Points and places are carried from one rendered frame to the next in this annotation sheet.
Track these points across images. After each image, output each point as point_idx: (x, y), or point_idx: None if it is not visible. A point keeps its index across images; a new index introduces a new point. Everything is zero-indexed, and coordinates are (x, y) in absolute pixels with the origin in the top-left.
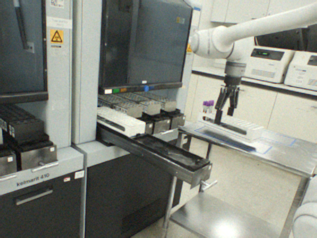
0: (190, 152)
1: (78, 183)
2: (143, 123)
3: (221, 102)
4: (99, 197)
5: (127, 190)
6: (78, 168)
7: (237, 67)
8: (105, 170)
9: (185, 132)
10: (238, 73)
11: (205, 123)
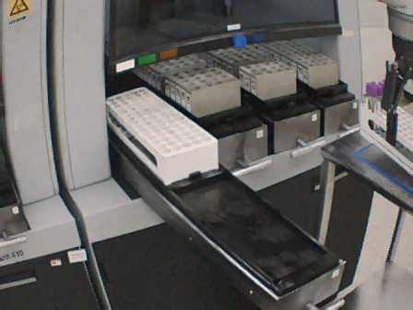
0: (306, 235)
1: (80, 271)
2: (209, 144)
3: (391, 95)
4: (135, 296)
5: (207, 285)
6: (71, 244)
7: (406, 21)
8: (135, 249)
9: (335, 159)
10: (411, 36)
11: (374, 137)
